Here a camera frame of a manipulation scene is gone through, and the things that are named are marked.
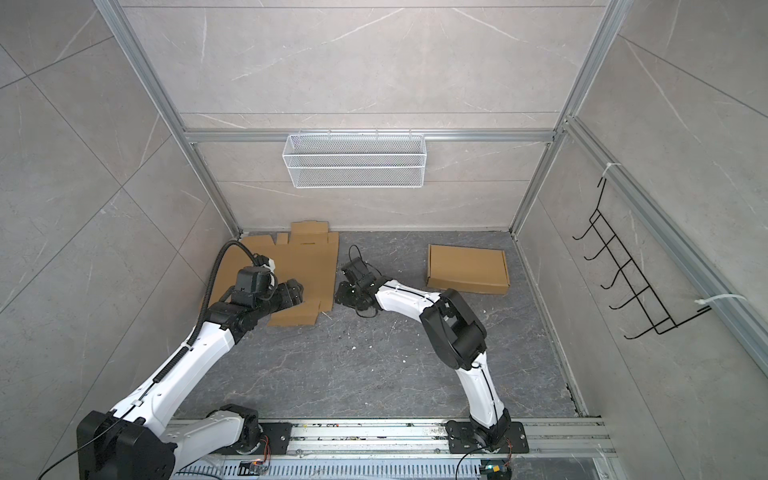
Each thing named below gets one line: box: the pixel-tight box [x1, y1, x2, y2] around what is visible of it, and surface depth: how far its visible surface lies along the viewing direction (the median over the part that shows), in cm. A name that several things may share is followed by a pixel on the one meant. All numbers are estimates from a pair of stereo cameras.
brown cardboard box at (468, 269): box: [426, 244, 511, 294], surface depth 109 cm
